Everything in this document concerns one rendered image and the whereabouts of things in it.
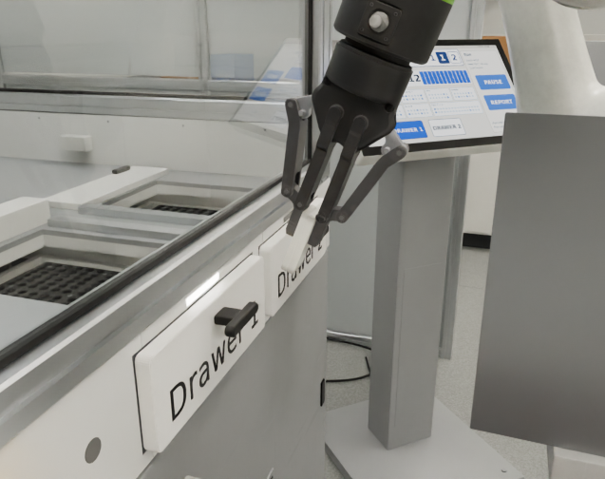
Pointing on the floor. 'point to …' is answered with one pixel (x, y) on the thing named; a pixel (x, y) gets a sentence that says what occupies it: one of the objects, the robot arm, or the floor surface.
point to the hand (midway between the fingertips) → (301, 239)
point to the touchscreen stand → (409, 346)
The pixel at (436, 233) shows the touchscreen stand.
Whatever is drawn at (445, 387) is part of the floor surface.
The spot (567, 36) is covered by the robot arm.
